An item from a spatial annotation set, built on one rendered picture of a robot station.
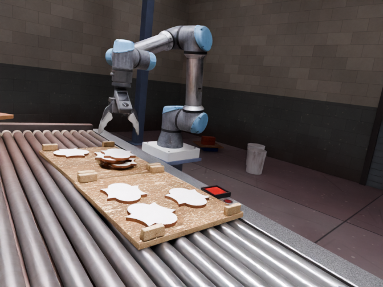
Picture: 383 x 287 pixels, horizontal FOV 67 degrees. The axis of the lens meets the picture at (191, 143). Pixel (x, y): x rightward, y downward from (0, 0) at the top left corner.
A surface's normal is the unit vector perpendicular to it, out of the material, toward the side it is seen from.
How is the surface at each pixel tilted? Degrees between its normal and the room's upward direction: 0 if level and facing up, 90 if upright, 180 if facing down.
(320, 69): 90
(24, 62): 90
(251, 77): 90
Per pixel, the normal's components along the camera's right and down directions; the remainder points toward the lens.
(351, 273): 0.11, -0.97
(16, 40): 0.69, 0.22
